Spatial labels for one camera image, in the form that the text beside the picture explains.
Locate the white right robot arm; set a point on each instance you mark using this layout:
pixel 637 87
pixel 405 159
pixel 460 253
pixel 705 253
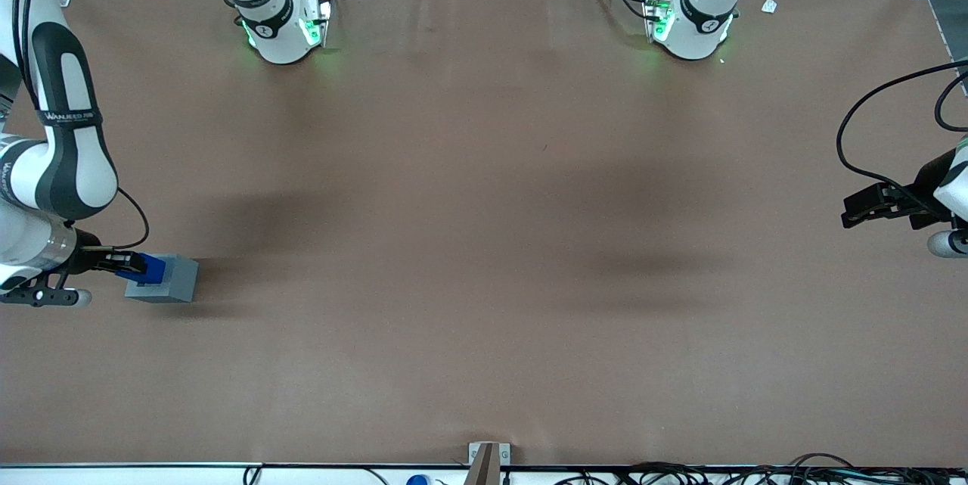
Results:
pixel 283 46

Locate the blue round cap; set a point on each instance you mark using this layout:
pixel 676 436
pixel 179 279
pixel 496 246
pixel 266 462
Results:
pixel 417 480

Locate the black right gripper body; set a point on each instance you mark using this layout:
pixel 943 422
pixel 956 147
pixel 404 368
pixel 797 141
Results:
pixel 88 259

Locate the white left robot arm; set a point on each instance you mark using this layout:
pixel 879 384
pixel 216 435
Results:
pixel 703 27

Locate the brown table cover sheet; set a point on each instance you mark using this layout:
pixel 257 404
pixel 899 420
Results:
pixel 484 243

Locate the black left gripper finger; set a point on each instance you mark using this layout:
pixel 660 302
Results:
pixel 864 199
pixel 870 217

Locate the gray metal bracket plate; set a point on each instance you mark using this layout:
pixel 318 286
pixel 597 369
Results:
pixel 504 453

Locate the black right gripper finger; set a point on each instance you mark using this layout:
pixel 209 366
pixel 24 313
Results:
pixel 128 255
pixel 128 271

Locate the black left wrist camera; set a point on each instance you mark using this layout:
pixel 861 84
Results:
pixel 932 220

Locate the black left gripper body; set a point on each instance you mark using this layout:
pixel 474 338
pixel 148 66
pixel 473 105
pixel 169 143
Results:
pixel 927 184

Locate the blue square plastic part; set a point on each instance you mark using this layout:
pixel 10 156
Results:
pixel 155 267

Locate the gray square hollow base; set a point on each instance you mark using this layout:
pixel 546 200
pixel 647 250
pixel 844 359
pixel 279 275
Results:
pixel 181 281

